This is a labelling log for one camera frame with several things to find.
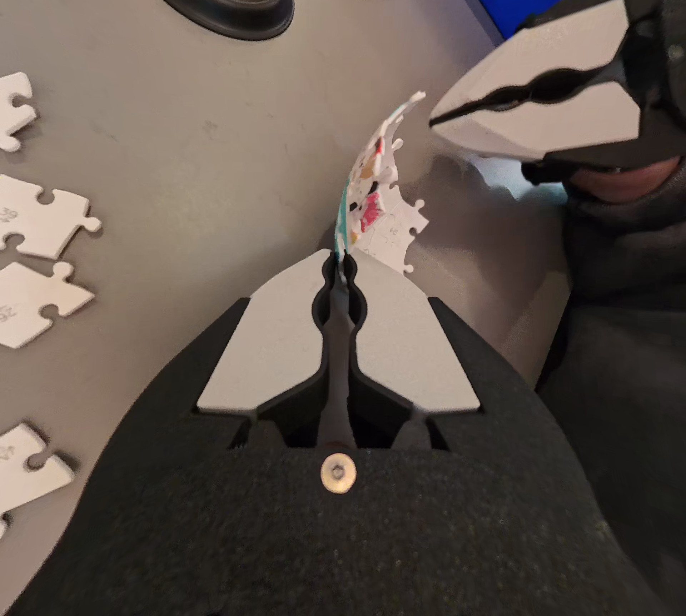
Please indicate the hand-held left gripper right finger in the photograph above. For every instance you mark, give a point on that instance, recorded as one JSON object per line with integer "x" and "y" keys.
{"x": 412, "y": 353}

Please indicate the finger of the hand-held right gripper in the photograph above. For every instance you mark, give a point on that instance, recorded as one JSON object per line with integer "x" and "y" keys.
{"x": 546, "y": 50}
{"x": 568, "y": 125}

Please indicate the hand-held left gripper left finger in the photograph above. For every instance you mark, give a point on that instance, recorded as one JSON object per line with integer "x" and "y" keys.
{"x": 268, "y": 353}

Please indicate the curved assembled puzzle section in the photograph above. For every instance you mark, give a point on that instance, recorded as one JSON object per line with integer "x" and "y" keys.
{"x": 375, "y": 187}

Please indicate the spread of white puzzle pieces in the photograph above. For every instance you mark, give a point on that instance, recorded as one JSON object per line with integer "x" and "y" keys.
{"x": 37, "y": 230}

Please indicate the person's right forearm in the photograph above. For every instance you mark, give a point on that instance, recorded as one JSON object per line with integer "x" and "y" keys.
{"x": 632, "y": 251}

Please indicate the person's right hand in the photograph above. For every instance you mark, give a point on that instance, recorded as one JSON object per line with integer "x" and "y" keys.
{"x": 627, "y": 184}

